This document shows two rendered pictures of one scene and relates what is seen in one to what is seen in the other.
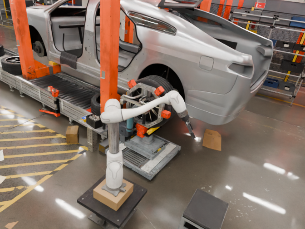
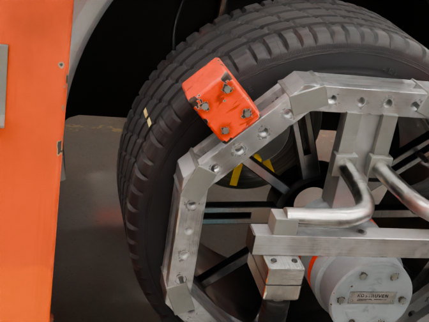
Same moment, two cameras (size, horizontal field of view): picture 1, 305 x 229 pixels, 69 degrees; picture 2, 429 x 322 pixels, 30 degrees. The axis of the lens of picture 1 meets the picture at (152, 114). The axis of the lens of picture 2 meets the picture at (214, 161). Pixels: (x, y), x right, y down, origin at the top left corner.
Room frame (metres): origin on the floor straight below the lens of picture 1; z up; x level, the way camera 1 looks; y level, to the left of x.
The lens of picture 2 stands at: (1.86, 1.10, 1.48)
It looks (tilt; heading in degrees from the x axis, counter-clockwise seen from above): 24 degrees down; 314
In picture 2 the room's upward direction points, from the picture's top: 9 degrees clockwise
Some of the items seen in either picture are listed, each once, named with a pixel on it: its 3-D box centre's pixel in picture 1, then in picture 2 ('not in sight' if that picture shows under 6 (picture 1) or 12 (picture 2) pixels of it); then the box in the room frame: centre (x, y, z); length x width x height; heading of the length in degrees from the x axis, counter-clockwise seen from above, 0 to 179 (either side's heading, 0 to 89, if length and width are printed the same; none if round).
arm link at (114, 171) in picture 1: (114, 173); not in sight; (1.57, 0.29, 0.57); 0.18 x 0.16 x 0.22; 11
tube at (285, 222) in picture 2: (133, 92); (322, 168); (2.45, 0.26, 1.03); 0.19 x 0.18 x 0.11; 149
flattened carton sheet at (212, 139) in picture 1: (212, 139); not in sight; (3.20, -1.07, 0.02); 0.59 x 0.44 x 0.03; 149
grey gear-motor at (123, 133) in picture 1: (130, 129); not in sight; (2.85, 0.30, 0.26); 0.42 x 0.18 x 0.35; 149
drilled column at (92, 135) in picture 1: (92, 137); not in sight; (2.58, 0.81, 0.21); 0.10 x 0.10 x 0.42; 59
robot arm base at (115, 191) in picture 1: (115, 185); not in sight; (1.55, 0.27, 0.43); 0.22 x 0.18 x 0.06; 65
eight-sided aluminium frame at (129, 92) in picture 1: (144, 105); (332, 237); (2.51, 0.11, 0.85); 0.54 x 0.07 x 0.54; 59
